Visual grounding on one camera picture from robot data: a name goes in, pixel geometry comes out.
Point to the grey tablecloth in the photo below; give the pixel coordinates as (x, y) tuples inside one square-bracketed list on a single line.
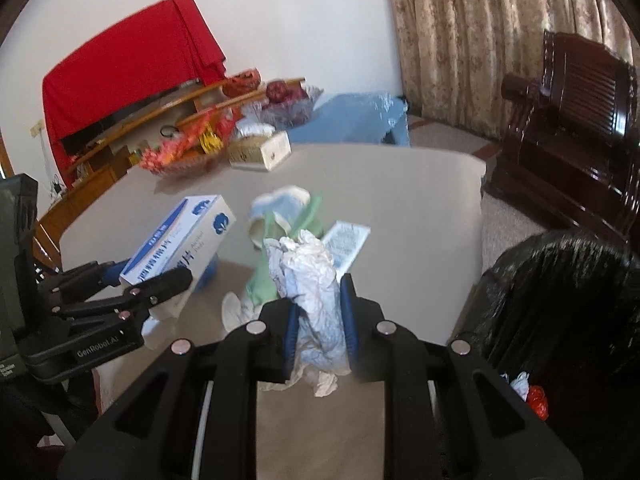
[(400, 200)]

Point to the green plastic bag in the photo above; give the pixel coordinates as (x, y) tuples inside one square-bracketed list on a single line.
[(260, 285)]

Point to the glass fruit bowl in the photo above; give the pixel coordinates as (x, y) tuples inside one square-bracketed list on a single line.
[(292, 112)]

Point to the red cloth covered television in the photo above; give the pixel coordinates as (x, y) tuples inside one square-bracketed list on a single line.
[(125, 60)]

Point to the floral beige curtain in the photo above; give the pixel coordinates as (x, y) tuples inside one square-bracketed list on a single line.
[(475, 35)]

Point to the black-bagged trash bin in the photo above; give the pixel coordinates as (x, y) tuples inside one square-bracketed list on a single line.
[(565, 310)]

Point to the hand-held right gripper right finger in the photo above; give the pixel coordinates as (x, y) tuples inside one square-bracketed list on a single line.
[(350, 330)]

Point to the bowl of red snack packets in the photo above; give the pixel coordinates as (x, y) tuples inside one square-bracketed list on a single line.
[(180, 145)]

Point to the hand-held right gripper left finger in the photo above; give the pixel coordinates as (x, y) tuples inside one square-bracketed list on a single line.
[(291, 340)]

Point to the red woven basket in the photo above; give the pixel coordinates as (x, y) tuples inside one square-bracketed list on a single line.
[(242, 82)]

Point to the pale blue plastic container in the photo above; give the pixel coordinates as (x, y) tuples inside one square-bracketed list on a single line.
[(280, 201)]

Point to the dark wooden armchair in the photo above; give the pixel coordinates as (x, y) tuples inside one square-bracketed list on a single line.
[(575, 160)]

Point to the blue and white carton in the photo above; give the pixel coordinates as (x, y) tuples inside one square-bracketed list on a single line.
[(200, 230)]

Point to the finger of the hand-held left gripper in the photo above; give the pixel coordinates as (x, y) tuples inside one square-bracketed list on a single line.
[(167, 282), (112, 269)]

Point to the wooden tv cabinet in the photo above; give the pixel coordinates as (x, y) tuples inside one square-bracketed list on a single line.
[(95, 180)]

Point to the tissue box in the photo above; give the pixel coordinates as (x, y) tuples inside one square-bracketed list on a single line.
[(260, 152)]

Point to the glass snack bowl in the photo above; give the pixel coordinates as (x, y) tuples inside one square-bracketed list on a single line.
[(190, 166)]

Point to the red plastic wrapper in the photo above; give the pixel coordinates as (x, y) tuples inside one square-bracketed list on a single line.
[(537, 401)]

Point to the white printed sachet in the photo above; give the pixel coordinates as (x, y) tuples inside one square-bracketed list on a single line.
[(345, 242)]

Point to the black television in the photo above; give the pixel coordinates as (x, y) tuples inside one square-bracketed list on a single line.
[(100, 127)]

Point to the red apple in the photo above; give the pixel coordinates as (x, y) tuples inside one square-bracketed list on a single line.
[(296, 94), (276, 91)]

